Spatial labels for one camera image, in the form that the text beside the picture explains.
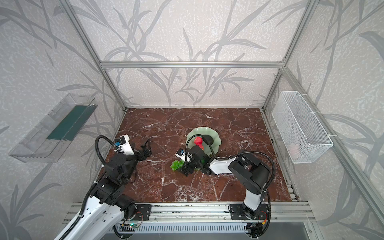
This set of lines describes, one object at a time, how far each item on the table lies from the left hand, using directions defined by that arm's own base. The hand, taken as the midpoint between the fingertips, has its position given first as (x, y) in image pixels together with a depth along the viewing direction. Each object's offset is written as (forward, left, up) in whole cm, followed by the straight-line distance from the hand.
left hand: (145, 137), depth 73 cm
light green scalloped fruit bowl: (+19, -31, -21) cm, 41 cm away
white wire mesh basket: (-7, -70, +11) cm, 71 cm away
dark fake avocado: (+12, -33, -22) cm, 41 cm away
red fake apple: (+11, -26, -21) cm, 35 cm away
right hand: (-1, -16, -21) cm, 27 cm away
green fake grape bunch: (-6, -14, -20) cm, 25 cm away
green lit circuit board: (-34, +5, -24) cm, 42 cm away
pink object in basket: (-5, -73, -2) cm, 74 cm away
